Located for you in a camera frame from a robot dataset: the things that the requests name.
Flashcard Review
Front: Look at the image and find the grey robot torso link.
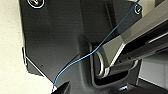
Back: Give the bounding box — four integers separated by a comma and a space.
88, 6, 168, 88

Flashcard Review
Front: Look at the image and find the thin blue cable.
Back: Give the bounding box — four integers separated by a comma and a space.
52, 0, 143, 92

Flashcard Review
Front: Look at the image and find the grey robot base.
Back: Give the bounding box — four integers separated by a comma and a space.
18, 0, 168, 94

